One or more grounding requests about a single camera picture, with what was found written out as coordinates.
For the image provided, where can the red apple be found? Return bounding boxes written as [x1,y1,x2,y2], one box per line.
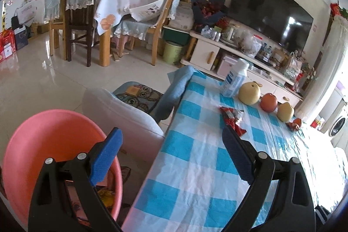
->
[260,93,278,113]

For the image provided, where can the dark green storage box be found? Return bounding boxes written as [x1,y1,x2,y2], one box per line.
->
[163,26,191,45]

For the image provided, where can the white pink small box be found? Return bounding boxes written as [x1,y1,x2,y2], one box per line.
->
[217,55,240,77]

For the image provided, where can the white bottle blue label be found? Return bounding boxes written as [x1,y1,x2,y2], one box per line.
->
[221,58,250,98]

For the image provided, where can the pink plastic basin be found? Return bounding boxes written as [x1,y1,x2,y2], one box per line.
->
[1,110,123,222]

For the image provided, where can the brown cardboard box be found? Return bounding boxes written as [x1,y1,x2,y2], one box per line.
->
[272,47,286,64]

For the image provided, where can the dark wooden chair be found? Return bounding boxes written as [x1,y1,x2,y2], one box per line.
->
[64,0,102,67]

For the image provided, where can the clear pack of small bottles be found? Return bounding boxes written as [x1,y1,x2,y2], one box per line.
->
[201,25,222,41]

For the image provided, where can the light green trash bin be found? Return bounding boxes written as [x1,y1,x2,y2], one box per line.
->
[163,41,184,64]

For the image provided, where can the white paper bag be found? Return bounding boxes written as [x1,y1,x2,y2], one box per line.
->
[15,2,38,26]

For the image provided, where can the red gift bag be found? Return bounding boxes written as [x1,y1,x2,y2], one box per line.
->
[0,28,16,62]

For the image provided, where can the lace covered air conditioner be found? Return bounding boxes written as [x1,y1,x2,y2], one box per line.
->
[295,15,348,118]

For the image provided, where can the dark blue flower bouquet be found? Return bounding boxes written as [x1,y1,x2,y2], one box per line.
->
[189,0,227,27]

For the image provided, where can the small red bag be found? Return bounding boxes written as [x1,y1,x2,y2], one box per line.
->
[311,118,326,130]

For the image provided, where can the red artificial flowers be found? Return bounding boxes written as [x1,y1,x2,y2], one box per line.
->
[330,3,348,18]

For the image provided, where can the white padded stool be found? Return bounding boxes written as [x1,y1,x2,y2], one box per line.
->
[82,87,166,164]

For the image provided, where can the light wooden chair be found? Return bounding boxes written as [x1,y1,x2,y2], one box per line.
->
[44,0,67,49]
[114,0,183,66]

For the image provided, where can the owl print cushion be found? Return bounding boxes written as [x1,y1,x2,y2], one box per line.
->
[112,82,164,113]

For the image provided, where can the red snack wrapper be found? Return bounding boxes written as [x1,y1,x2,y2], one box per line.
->
[219,106,247,137]

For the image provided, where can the white TV cabinet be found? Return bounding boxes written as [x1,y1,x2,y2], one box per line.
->
[181,29,303,102]

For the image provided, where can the clear plastic bag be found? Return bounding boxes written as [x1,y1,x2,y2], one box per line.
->
[242,33,263,58]

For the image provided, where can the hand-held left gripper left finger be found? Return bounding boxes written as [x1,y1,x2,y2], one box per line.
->
[28,127,123,232]

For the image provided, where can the patterned gift bag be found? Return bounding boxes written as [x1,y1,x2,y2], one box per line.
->
[283,51,303,81]

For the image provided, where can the white sack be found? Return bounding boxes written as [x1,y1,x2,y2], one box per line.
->
[174,2,195,30]

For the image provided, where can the yellow pear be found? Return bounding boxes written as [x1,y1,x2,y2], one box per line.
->
[239,81,261,105]
[277,102,294,122]

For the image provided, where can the dark blue paper bag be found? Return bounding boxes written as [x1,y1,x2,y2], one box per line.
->
[13,26,29,51]

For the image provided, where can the white kettle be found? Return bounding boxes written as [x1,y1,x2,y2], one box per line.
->
[221,25,240,43]

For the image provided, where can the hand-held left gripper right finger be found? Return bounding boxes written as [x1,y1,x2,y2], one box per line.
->
[221,126,317,232]

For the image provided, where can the washing machine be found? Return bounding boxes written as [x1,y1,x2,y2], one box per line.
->
[328,107,348,140]

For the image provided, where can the black flat television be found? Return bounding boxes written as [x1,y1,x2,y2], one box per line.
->
[227,0,314,54]

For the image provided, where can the orange print table cloth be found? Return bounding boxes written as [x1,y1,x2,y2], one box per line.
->
[94,0,134,37]

